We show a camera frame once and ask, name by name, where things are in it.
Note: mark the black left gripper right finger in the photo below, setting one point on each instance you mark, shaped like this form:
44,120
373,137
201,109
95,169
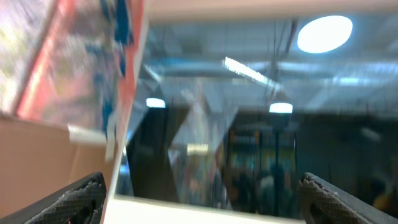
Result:
322,203

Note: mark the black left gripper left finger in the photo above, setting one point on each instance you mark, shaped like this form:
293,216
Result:
80,202

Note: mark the red snack packet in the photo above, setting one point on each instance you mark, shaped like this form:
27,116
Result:
70,62

